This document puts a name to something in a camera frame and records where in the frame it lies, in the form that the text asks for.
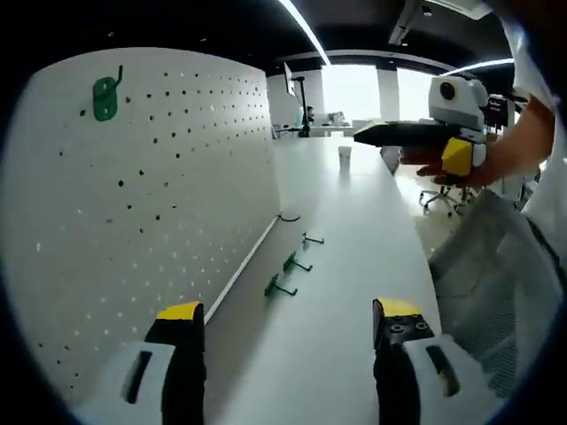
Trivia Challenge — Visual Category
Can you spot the black tripod stand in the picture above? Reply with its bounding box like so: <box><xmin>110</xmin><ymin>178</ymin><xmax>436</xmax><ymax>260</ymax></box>
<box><xmin>294</xmin><ymin>77</ymin><xmax>311</xmax><ymax>138</ymax></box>

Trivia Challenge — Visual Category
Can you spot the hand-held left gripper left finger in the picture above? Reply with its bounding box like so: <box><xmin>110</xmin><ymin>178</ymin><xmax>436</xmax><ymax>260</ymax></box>
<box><xmin>88</xmin><ymin>301</ymin><xmax>208</xmax><ymax>425</ymax></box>

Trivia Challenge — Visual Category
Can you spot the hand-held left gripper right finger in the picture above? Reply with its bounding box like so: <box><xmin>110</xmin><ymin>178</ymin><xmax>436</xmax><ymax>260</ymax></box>
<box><xmin>371</xmin><ymin>298</ymin><xmax>510</xmax><ymax>425</ymax></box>

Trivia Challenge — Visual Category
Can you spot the person's white shirt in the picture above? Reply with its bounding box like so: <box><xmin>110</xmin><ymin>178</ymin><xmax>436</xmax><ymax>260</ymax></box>
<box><xmin>507</xmin><ymin>0</ymin><xmax>567</xmax><ymax>222</ymax></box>

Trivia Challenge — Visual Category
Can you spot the ceiling strip light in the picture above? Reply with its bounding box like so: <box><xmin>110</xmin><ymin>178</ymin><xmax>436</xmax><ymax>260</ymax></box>
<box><xmin>442</xmin><ymin>57</ymin><xmax>515</xmax><ymax>77</ymax></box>
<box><xmin>278</xmin><ymin>0</ymin><xmax>331</xmax><ymax>66</ymax></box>

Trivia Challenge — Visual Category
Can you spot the white office chair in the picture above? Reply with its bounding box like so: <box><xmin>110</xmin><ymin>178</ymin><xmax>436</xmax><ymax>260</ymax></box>
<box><xmin>418</xmin><ymin>174</ymin><xmax>475</xmax><ymax>218</ymax></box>

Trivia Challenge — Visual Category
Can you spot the white pegboard mounting plate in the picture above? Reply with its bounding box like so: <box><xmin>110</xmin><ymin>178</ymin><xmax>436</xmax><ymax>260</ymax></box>
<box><xmin>2</xmin><ymin>51</ymin><xmax>284</xmax><ymax>402</ymax></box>

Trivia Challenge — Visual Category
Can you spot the monitor on stand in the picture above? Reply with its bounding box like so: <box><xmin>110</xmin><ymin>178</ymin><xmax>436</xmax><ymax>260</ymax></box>
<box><xmin>283</xmin><ymin>61</ymin><xmax>298</xmax><ymax>99</ymax></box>

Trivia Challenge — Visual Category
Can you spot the person's right hand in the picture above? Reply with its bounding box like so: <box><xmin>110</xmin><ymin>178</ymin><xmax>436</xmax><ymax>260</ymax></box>
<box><xmin>400</xmin><ymin>148</ymin><xmax>501</xmax><ymax>188</ymax></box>

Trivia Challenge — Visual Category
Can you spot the person's grey mesh clothing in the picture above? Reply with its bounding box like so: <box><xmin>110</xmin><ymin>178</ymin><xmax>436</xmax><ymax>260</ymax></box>
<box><xmin>427</xmin><ymin>188</ymin><xmax>557</xmax><ymax>386</ymax></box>

